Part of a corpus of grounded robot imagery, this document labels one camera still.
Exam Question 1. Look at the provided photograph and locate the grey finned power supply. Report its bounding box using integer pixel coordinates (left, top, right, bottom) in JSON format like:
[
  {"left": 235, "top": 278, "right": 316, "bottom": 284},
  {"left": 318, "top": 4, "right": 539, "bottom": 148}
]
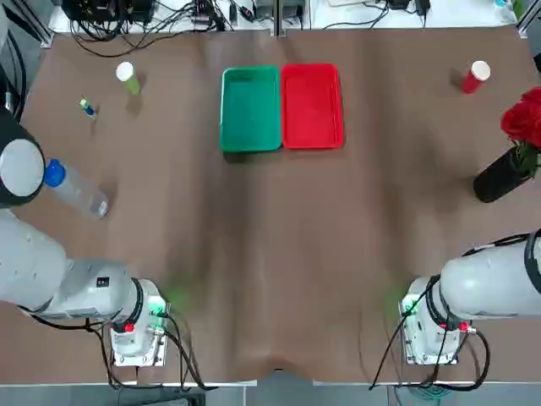
[{"left": 253, "top": 0, "right": 306, "bottom": 22}]

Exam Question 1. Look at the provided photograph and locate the black cylindrical vase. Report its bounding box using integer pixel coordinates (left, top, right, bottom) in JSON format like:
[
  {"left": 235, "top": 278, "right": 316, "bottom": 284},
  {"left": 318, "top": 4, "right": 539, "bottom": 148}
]
[{"left": 472, "top": 145, "right": 540, "bottom": 205}]

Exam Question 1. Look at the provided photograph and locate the green paper cup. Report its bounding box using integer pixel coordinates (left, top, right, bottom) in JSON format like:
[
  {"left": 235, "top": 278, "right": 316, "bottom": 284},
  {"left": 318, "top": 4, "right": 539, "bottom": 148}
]
[{"left": 115, "top": 61, "right": 143, "bottom": 96}]

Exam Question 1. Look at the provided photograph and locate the green plastic tray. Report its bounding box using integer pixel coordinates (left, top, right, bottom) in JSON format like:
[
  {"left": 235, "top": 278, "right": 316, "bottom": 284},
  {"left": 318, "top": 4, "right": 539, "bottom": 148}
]
[{"left": 218, "top": 65, "right": 283, "bottom": 154}]

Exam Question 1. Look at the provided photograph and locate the red plastic tray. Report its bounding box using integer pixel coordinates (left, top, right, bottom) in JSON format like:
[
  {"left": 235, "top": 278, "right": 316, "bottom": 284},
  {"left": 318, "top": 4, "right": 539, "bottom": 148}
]
[{"left": 279, "top": 63, "right": 346, "bottom": 151}]

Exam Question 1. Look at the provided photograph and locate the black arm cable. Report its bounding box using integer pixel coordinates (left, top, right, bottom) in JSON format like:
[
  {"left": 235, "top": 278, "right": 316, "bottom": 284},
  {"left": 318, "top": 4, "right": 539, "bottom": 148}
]
[
  {"left": 367, "top": 234, "right": 541, "bottom": 392},
  {"left": 16, "top": 303, "right": 221, "bottom": 392}
]

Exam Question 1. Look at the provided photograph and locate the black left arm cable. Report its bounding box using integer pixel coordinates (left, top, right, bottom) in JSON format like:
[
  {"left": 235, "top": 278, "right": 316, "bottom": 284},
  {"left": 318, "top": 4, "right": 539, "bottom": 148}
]
[{"left": 16, "top": 303, "right": 221, "bottom": 392}]

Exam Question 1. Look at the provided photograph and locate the red rose bouquet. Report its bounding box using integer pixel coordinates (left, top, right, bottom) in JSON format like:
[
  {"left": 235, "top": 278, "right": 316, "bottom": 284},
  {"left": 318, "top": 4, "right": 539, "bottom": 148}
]
[{"left": 500, "top": 86, "right": 541, "bottom": 150}]

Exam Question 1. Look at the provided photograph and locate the aluminium frame post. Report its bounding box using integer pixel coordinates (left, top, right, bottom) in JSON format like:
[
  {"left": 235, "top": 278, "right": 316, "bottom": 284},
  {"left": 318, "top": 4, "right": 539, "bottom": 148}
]
[{"left": 273, "top": 0, "right": 286, "bottom": 40}]

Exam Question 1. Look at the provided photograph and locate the black electronics box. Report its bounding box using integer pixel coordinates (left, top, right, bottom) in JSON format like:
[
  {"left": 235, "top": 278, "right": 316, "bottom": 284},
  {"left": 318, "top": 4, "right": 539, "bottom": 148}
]
[{"left": 62, "top": 0, "right": 154, "bottom": 25}]

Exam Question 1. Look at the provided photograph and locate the red paper cup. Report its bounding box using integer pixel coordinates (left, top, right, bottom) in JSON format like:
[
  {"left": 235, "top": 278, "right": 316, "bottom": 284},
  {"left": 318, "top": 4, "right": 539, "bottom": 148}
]
[{"left": 460, "top": 60, "right": 492, "bottom": 95}]

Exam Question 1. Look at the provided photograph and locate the clear bottle with blue cap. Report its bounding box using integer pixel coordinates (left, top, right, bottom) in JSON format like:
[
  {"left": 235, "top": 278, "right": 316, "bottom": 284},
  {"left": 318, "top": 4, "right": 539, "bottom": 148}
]
[{"left": 44, "top": 158, "right": 111, "bottom": 219}]

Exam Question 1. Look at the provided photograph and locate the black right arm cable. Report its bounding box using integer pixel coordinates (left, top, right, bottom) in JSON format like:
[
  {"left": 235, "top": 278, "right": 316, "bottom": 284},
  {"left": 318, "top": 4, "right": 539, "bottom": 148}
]
[{"left": 367, "top": 234, "right": 541, "bottom": 392}]

